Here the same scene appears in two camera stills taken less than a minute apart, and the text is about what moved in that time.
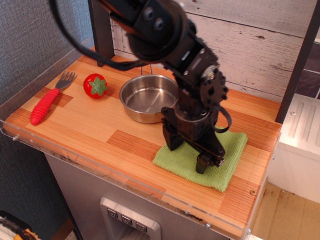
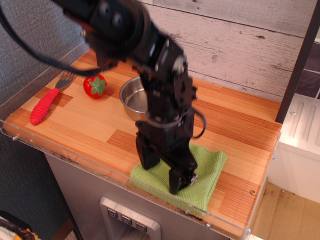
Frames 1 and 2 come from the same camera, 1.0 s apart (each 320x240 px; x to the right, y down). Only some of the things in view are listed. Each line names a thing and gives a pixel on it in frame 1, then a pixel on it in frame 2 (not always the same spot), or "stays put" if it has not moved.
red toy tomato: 95,85 stays put
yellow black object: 22,232 stays put
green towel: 181,162 to 155,180
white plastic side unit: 295,163 stays put
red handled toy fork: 40,108 stays put
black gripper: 199,133 to 169,140
